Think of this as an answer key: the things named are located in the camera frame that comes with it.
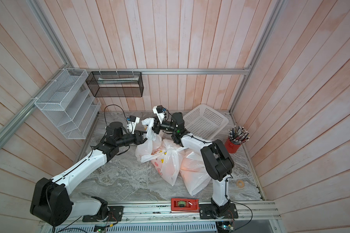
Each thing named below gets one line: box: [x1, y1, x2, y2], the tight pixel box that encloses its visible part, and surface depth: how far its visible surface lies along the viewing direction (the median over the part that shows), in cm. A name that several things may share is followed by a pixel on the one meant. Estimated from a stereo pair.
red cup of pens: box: [224, 125, 250, 154], surface depth 87 cm
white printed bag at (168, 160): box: [140, 143, 188, 187], surface depth 82 cm
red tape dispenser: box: [171, 198, 200, 213], surface depth 73 cm
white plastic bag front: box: [179, 149, 212, 197], surface depth 79 cm
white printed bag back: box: [135, 117, 162, 163], surface depth 77 cm
